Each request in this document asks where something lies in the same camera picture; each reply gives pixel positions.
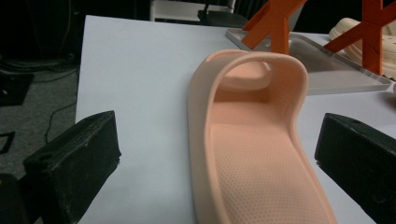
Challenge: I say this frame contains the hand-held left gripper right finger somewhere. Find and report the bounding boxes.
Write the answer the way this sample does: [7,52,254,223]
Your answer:
[314,112,396,224]

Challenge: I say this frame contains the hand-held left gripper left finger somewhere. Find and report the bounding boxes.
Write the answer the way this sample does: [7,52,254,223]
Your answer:
[22,110,122,224]

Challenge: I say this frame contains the grey shoe rack orange legs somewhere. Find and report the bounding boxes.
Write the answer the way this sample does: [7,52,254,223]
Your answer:
[224,0,396,96]

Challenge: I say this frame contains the pink slipper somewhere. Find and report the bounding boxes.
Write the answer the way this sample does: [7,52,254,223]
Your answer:
[187,49,339,224]

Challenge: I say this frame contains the cream clog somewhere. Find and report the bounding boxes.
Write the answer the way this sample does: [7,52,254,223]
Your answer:
[329,17,396,77]

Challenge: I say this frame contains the black metal stand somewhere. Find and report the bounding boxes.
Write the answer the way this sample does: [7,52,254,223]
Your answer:
[0,73,35,106]

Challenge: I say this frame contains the pale blue table mat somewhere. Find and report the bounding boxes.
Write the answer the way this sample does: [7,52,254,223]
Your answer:
[75,14,396,224]

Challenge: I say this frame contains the black folding chair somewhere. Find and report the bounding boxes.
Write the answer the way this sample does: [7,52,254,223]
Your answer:
[197,0,269,29]

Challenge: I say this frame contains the thin black floor cable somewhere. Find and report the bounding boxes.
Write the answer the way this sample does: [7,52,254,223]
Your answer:
[45,102,78,144]

